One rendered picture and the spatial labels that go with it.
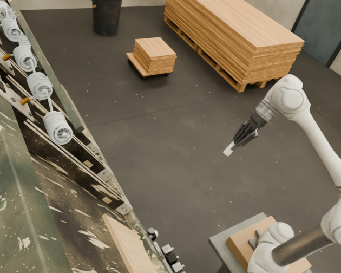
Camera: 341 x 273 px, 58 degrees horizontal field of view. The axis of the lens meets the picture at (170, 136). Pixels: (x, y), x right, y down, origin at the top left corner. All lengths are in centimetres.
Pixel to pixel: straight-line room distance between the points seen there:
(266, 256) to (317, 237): 35
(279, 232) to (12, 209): 150
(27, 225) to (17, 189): 9
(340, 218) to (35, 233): 111
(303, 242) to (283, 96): 72
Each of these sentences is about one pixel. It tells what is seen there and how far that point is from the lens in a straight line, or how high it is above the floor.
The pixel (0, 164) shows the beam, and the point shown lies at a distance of 79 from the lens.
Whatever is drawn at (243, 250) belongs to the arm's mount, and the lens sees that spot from 207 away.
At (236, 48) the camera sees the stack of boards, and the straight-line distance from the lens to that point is 483.
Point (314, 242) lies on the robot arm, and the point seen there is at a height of 141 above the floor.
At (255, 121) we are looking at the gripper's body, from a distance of 138.
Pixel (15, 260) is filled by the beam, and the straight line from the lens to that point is 67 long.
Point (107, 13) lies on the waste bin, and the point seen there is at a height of 40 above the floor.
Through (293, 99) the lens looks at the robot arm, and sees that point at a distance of 119.
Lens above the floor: 254
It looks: 43 degrees down
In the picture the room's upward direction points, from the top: 15 degrees clockwise
